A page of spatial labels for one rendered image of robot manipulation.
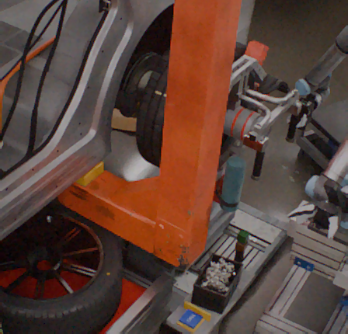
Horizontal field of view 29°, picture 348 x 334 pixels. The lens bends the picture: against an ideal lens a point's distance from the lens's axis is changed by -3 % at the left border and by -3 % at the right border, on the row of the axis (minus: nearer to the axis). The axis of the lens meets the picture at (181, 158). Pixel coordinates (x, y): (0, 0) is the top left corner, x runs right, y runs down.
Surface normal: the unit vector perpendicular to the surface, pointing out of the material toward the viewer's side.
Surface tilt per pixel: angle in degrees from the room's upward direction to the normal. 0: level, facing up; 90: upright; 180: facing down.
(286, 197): 0
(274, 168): 0
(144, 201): 90
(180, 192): 90
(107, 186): 0
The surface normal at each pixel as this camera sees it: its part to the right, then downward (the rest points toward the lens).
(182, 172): -0.54, 0.48
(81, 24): -0.30, -0.25
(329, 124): 0.08, -0.78
